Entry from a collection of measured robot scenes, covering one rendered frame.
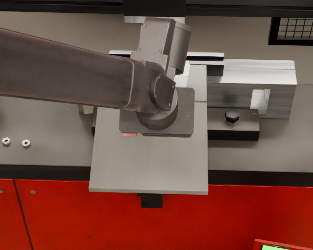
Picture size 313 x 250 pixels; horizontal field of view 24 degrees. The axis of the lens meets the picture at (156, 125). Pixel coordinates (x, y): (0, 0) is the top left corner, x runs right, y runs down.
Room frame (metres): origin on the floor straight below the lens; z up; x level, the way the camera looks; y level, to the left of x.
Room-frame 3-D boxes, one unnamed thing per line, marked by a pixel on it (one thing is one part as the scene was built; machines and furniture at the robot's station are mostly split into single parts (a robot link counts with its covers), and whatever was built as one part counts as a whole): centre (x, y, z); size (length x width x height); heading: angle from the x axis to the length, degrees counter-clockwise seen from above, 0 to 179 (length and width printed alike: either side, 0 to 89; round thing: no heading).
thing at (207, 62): (0.89, -0.02, 0.98); 0.20 x 0.03 x 0.03; 88
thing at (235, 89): (0.89, -0.05, 0.92); 0.39 x 0.06 x 0.10; 88
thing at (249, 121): (0.83, -0.03, 0.89); 0.30 x 0.05 x 0.03; 88
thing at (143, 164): (0.74, 0.01, 1.00); 0.26 x 0.18 x 0.01; 178
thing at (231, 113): (0.83, -0.13, 0.91); 0.03 x 0.03 x 0.02
